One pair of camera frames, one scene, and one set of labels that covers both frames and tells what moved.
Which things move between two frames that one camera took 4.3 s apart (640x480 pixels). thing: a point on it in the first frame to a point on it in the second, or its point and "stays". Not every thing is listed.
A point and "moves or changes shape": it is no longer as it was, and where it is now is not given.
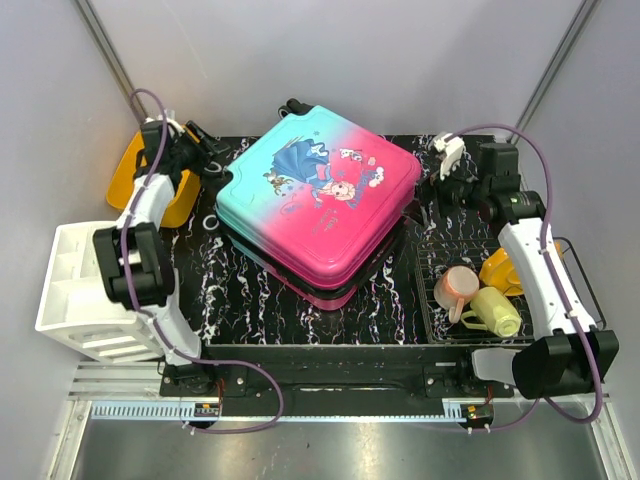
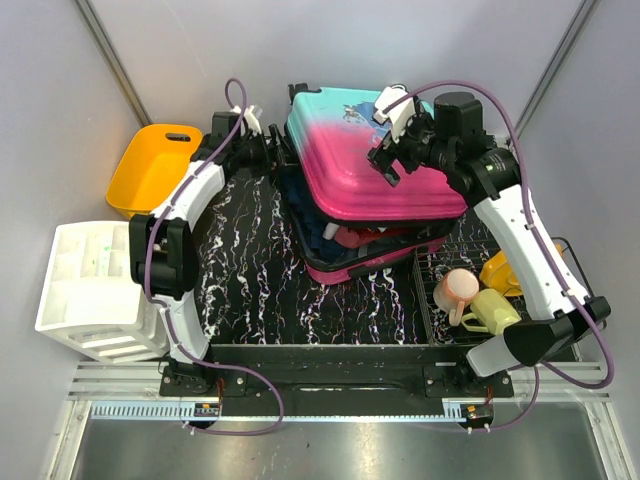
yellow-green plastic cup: [496, 311] stays
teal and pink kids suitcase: [317, 204] moves or changes shape
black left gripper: [209, 145] to [282, 159]
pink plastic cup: [454, 286] stays
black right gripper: [439, 187] to [384, 150]
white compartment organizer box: [73, 308] stays
